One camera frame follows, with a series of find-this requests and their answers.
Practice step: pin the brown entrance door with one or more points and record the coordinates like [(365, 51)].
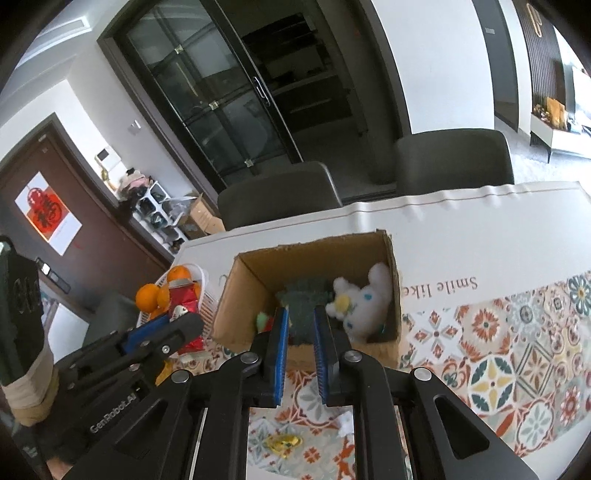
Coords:
[(101, 230)]

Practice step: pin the white shoe rack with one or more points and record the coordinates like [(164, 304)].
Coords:
[(159, 217)]

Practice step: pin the red foil packet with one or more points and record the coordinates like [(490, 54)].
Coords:
[(187, 300)]

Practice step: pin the dark interior door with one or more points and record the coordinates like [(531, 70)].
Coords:
[(496, 64)]

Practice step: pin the yellow gift boxes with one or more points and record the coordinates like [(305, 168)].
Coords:
[(555, 112)]

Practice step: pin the gold wall ornament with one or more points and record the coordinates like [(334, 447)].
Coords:
[(535, 16)]

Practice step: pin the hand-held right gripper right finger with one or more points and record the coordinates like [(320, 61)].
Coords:
[(324, 355)]

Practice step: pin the small cardboard box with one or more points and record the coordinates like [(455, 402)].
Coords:
[(205, 221)]

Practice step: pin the white slatted fruit basket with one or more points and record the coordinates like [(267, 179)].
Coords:
[(207, 295)]

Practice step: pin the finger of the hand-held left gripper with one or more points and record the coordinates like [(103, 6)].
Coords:
[(147, 333), (180, 332)]

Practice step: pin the white paper tag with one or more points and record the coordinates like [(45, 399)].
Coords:
[(345, 423)]

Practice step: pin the black glass sliding doors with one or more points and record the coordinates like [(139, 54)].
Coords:
[(231, 92)]

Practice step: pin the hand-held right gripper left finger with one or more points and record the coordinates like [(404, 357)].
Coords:
[(280, 355)]

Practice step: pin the dark grey dining chair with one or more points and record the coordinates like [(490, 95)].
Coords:
[(277, 194), (455, 161), (108, 311)]

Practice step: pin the white plush toy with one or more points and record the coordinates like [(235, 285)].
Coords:
[(364, 295)]

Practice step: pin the white intercom panel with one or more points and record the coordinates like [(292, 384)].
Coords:
[(107, 158)]

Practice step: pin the flat screen television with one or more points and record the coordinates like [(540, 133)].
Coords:
[(581, 99)]

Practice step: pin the red and white wall poster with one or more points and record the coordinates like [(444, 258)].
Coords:
[(48, 212)]

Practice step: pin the pile of clothes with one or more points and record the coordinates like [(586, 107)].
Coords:
[(134, 183)]

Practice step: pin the green plush toy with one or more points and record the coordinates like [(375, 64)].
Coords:
[(302, 300)]

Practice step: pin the yellow candy wrapper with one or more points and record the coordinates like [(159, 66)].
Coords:
[(281, 444)]

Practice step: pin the red spiky plush ball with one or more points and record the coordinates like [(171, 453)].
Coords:
[(263, 321)]

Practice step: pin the white light switch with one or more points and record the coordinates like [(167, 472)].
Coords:
[(134, 127)]

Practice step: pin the white floral tile tablecloth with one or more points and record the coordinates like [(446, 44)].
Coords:
[(461, 230)]

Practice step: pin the black door lock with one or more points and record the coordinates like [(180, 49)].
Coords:
[(53, 276)]

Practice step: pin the grey plastic bag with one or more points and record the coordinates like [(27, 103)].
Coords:
[(178, 206)]

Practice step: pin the orange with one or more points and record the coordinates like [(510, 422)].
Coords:
[(163, 299), (197, 290), (147, 295), (179, 273)]

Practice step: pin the white low cabinet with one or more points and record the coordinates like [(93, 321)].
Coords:
[(561, 138)]

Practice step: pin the brown cardboard box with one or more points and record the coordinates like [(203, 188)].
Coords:
[(258, 281)]

